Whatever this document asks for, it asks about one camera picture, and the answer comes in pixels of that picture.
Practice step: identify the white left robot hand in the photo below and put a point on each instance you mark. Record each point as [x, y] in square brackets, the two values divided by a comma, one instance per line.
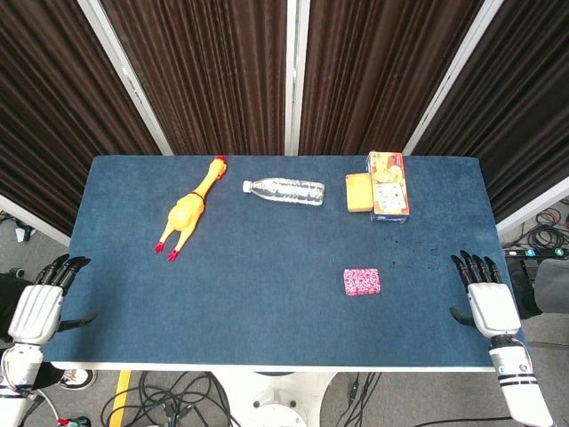
[35, 311]

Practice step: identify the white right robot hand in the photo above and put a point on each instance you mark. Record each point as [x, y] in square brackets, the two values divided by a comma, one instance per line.
[493, 309]

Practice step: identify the red patterned card stack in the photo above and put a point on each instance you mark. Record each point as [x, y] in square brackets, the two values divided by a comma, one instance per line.
[361, 282]

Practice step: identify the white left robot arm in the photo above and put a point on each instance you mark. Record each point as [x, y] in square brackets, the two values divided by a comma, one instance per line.
[20, 362]

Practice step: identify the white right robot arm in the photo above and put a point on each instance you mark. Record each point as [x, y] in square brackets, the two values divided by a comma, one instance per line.
[515, 369]

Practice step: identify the grey chair seat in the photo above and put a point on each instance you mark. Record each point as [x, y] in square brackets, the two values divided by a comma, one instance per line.
[553, 284]

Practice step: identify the yellow floor tape strip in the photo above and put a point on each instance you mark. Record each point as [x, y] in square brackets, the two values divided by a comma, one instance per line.
[120, 400]

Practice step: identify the orange and blue carton box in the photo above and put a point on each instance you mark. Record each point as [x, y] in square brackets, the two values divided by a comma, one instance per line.
[389, 187]

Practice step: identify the yellow cleaning sponge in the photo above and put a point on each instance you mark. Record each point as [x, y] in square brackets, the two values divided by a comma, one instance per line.
[359, 193]

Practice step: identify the yellow rubber chicken toy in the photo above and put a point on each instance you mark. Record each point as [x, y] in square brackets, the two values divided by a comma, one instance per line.
[184, 213]

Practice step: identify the brown pleated partition curtain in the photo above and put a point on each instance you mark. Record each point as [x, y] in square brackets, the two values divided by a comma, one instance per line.
[44, 111]
[524, 111]
[213, 75]
[378, 75]

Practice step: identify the blue fabric table cover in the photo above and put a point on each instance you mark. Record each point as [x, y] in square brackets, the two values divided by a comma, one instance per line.
[266, 289]

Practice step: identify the clear plastic water bottle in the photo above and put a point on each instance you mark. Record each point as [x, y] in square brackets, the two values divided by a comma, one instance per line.
[289, 191]

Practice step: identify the white partition bottom rail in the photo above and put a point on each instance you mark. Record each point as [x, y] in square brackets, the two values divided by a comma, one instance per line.
[35, 220]
[533, 205]

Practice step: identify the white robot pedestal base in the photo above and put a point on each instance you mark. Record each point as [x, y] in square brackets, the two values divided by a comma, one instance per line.
[275, 400]

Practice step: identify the white partition post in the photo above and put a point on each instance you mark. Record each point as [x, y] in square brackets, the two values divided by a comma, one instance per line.
[297, 75]
[131, 84]
[452, 75]

